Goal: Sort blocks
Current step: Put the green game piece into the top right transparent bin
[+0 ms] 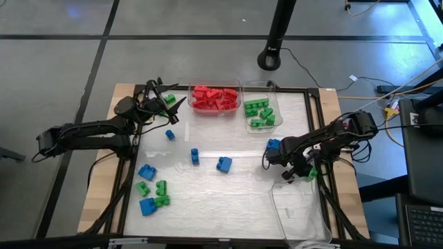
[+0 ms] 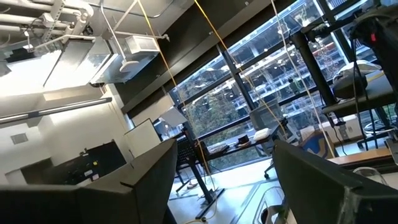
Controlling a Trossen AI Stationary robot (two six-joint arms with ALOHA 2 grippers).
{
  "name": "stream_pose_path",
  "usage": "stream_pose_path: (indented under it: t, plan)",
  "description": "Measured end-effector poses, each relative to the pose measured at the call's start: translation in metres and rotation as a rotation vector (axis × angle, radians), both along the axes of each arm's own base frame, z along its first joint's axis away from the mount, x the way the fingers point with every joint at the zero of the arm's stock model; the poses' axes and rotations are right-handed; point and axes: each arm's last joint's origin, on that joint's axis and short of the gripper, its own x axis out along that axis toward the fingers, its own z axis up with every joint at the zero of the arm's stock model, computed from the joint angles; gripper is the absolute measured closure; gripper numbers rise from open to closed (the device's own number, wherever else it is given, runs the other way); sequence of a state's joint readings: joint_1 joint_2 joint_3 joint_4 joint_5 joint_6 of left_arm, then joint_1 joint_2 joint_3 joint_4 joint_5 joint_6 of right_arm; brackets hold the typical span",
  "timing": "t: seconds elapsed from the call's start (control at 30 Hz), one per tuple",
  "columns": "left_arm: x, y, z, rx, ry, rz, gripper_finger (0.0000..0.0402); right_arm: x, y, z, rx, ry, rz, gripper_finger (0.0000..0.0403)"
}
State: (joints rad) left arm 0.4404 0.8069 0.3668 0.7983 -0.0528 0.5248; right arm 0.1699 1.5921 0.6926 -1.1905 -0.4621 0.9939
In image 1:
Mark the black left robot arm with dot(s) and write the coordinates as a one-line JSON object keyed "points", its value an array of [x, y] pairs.
{"points": [[86, 133]]}

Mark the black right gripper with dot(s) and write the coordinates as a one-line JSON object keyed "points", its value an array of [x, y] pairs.
{"points": [[284, 152]]}

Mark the yellow plug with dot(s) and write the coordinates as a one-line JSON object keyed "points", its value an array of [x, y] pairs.
{"points": [[391, 111]]}

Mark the white paper tag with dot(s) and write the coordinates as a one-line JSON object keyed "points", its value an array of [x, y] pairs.
{"points": [[353, 77]]}

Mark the red plastic building block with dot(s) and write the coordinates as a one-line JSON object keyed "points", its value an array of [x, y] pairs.
{"points": [[212, 103], [232, 105], [198, 95], [200, 104], [230, 94], [200, 89], [214, 93], [221, 104]]}

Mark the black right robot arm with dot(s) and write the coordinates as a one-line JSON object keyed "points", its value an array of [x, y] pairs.
{"points": [[332, 135]]}

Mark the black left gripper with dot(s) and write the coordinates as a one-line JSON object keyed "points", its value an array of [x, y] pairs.
{"points": [[145, 105]]}

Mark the clear plastic bin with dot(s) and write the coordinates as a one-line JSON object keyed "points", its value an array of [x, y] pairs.
{"points": [[301, 214], [275, 94], [238, 84]]}

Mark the black laptop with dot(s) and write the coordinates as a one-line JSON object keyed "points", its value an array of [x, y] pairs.
{"points": [[425, 221]]}

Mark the small blue single-stud block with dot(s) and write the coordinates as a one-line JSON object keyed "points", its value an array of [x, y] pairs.
{"points": [[170, 134]]}

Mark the black floor bracket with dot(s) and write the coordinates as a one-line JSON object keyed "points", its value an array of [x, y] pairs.
{"points": [[10, 154]]}

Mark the black aluminium table frame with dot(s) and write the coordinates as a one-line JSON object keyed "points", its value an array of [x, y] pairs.
{"points": [[294, 90]]}

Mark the silver bracket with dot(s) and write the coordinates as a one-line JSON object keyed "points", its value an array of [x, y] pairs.
{"points": [[128, 241]]}

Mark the black power strip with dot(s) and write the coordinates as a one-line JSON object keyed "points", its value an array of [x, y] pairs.
{"points": [[394, 89]]}

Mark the glossy white table cover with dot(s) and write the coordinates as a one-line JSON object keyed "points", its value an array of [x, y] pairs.
{"points": [[207, 207]]}

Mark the blue two-stud building block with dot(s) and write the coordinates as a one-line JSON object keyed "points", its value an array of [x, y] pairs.
{"points": [[225, 164], [148, 206], [194, 156], [147, 172], [273, 143]]}

